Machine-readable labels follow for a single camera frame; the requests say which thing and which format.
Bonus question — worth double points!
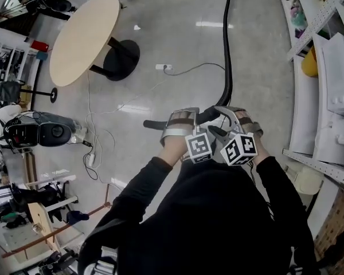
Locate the yellow bucket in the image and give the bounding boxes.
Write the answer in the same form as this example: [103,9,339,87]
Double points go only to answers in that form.
[300,46,319,78]

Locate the brown wooden pole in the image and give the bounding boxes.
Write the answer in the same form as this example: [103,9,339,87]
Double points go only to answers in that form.
[1,202,112,259]

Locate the person's right hand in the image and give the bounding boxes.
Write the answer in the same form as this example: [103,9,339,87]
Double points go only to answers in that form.
[234,109,264,137]

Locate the person's black clothed body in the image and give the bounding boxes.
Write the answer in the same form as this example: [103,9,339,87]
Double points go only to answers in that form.
[77,156,319,275]

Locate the white shelf unit with devices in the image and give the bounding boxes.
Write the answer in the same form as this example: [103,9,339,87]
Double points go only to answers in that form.
[0,26,44,114]

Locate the black pole stand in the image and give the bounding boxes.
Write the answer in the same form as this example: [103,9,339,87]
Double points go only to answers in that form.
[18,87,58,104]

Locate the black vacuum hose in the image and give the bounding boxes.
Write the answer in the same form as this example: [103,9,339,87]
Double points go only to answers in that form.
[143,0,236,132]

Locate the red box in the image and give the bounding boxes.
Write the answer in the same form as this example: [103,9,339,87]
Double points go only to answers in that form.
[30,40,49,53]

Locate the white shelf unit with toys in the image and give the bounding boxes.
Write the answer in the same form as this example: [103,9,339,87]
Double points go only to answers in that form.
[273,0,344,191]

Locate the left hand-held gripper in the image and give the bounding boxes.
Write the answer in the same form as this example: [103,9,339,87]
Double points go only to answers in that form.
[159,107,213,164]

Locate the person's left forearm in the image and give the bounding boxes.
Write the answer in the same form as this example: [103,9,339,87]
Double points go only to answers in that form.
[114,136,190,211]

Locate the person's left hand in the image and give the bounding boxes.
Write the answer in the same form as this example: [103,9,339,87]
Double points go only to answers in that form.
[169,112,196,126]

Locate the white plastic tray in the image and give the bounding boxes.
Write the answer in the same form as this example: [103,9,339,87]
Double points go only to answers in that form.
[288,32,344,166]

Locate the round beige table black base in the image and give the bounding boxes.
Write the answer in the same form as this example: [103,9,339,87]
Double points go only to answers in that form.
[49,0,140,88]

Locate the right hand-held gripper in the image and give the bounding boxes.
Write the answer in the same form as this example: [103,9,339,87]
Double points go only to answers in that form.
[213,105,259,166]

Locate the person's right forearm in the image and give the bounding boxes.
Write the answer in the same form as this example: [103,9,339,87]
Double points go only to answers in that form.
[251,150,307,217]

